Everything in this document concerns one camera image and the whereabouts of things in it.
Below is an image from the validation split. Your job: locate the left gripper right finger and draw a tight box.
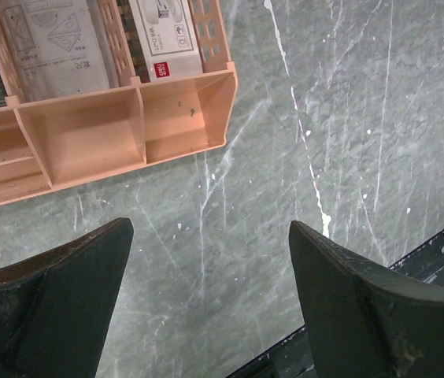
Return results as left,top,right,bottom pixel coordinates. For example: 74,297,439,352
289,221,444,377

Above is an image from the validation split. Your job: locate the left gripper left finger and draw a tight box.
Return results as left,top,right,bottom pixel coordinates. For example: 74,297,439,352
0,217,134,377

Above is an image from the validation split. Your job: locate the peach plastic file organizer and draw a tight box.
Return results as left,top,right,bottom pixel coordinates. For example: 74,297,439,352
0,1,238,205

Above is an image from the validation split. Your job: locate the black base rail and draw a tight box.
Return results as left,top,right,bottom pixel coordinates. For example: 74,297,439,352
235,229,444,377

